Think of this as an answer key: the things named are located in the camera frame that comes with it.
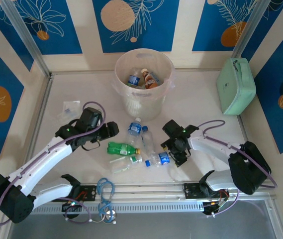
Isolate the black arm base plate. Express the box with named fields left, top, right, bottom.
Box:
left=80, top=185, right=99, bottom=202
left=182, top=182, right=203, bottom=200

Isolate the large blue cap water bottle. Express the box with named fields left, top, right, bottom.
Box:
left=145, top=151, right=172, bottom=167

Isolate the green soda bottle barcode sticker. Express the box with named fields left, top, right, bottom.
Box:
left=107, top=141, right=141, bottom=155

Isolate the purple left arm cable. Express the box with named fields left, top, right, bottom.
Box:
left=0, top=101, right=107, bottom=227

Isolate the blue stethoscope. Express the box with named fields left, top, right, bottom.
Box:
left=89, top=177, right=119, bottom=225

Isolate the white plastic bin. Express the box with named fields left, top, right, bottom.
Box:
left=113, top=49, right=175, bottom=122

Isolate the brown Nescafe coffee bottle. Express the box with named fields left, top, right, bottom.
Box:
left=142, top=68, right=159, bottom=90

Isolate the thin black cable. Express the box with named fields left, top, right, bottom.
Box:
left=81, top=140, right=101, bottom=151

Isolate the mint green zip case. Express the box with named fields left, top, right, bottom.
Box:
left=215, top=57, right=257, bottom=116

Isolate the aluminium side rail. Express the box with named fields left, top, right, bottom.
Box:
left=30, top=74, right=54, bottom=147
left=237, top=116, right=248, bottom=140

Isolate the small blue cap water bottle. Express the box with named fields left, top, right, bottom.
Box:
left=126, top=74, right=141, bottom=86

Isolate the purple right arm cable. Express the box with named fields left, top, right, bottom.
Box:
left=197, top=119, right=279, bottom=218

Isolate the aluminium frame post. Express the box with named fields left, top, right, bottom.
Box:
left=231, top=0, right=269, bottom=59
left=0, top=0, right=52, bottom=78

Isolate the grey metal panel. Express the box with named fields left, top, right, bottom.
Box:
left=6, top=199, right=283, bottom=239

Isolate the black controller board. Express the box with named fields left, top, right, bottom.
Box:
left=202, top=200, right=222, bottom=217
left=61, top=201, right=83, bottom=220

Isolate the grey slotted cable duct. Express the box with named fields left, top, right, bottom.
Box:
left=30, top=200, right=205, bottom=215

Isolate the wide aluminium base rail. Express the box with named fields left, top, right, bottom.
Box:
left=80, top=182, right=276, bottom=201

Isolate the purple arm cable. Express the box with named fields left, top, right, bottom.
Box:
left=197, top=119, right=279, bottom=218
left=0, top=101, right=107, bottom=227

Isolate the white cap blue label bottle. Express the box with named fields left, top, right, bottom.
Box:
left=127, top=117, right=142, bottom=145

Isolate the small clear plastic packet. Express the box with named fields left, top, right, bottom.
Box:
left=57, top=100, right=82, bottom=120

